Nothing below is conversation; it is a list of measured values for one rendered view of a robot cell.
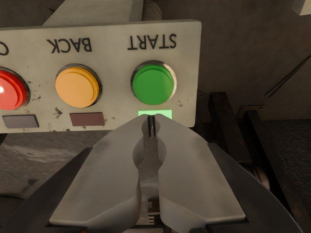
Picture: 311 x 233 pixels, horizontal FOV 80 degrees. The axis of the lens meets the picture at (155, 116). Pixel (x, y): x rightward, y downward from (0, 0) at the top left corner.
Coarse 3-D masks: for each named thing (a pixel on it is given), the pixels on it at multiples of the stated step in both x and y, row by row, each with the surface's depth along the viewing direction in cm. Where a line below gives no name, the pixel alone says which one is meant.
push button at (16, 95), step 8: (0, 72) 18; (0, 80) 18; (8, 80) 18; (16, 80) 18; (0, 88) 18; (8, 88) 18; (16, 88) 18; (24, 88) 19; (0, 96) 18; (8, 96) 18; (16, 96) 18; (24, 96) 19; (0, 104) 19; (8, 104) 19; (16, 104) 19
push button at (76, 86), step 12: (72, 72) 17; (84, 72) 17; (60, 84) 18; (72, 84) 18; (84, 84) 18; (96, 84) 18; (60, 96) 19; (72, 96) 18; (84, 96) 18; (96, 96) 19
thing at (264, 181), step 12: (216, 96) 97; (216, 108) 91; (228, 108) 91; (216, 120) 90; (228, 120) 86; (216, 132) 91; (228, 132) 81; (240, 132) 81; (228, 144) 77; (240, 144) 77; (240, 156) 73; (252, 168) 69; (264, 180) 66
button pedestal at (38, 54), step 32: (96, 0) 26; (128, 0) 25; (0, 32) 17; (32, 32) 17; (64, 32) 17; (96, 32) 17; (128, 32) 16; (160, 32) 16; (192, 32) 16; (0, 64) 18; (32, 64) 18; (64, 64) 18; (96, 64) 18; (128, 64) 18; (160, 64) 18; (192, 64) 18; (32, 96) 19; (128, 96) 19; (192, 96) 19; (0, 128) 21; (32, 128) 21; (64, 128) 21; (96, 128) 21
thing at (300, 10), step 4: (296, 0) 43; (300, 0) 42; (304, 0) 40; (308, 0) 40; (296, 4) 43; (300, 4) 42; (304, 4) 41; (308, 4) 41; (292, 8) 44; (296, 8) 43; (300, 8) 42; (304, 8) 41; (308, 8) 41; (296, 12) 43; (300, 12) 42; (304, 12) 42; (308, 12) 42
